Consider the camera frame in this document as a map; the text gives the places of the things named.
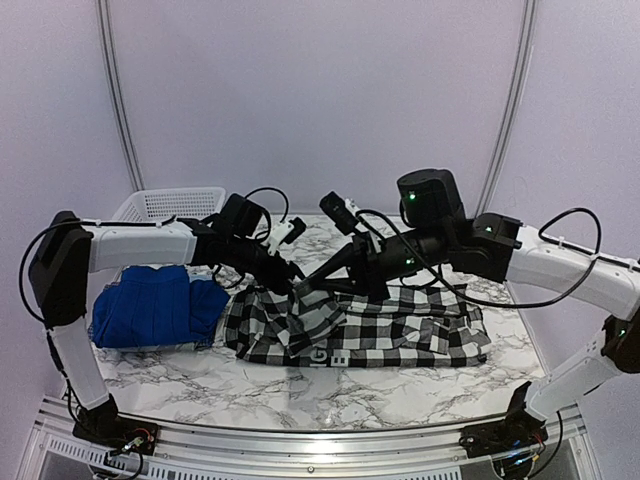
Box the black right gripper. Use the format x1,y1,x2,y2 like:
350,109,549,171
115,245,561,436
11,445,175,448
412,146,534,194
310,221,453,303

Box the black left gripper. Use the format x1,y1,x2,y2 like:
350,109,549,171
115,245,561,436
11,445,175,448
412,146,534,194
225,234,309,294

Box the black white checkered cloth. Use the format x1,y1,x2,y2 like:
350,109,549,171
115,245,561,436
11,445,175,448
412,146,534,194
223,285,492,368

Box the blue pleated skirt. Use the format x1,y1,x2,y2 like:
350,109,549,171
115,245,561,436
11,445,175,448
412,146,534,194
91,264,231,350

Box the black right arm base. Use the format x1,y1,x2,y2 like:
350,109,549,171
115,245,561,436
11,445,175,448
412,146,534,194
459,381,548,458

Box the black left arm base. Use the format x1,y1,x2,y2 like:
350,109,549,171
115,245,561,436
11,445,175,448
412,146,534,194
68,395,159,455

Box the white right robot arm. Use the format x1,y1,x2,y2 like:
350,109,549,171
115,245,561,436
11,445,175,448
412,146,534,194
304,214,639,448

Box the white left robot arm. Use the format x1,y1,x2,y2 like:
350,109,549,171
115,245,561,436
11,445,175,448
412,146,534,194
20,211,300,445

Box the white plastic laundry basket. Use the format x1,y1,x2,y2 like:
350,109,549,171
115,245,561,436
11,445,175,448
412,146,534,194
112,187,226,223

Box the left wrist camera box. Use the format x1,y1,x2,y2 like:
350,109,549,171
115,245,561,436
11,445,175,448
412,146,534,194
219,193,309,256

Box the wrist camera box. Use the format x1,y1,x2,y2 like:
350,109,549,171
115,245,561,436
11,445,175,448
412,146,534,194
219,193,309,256
319,168,469,236

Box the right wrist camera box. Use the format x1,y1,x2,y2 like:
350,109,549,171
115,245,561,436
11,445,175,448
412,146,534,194
319,168,469,236

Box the aluminium front frame rail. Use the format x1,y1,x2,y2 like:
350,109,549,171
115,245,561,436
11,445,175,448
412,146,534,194
19,394,596,480

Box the right aluminium wall post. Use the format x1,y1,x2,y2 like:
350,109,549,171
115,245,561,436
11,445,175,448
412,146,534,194
474,0,539,216

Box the aluminium wall post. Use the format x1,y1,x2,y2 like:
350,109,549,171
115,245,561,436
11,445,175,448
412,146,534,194
95,0,145,192
474,0,539,216

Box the left aluminium wall post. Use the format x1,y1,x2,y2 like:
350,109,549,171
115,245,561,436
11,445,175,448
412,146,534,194
95,0,145,192

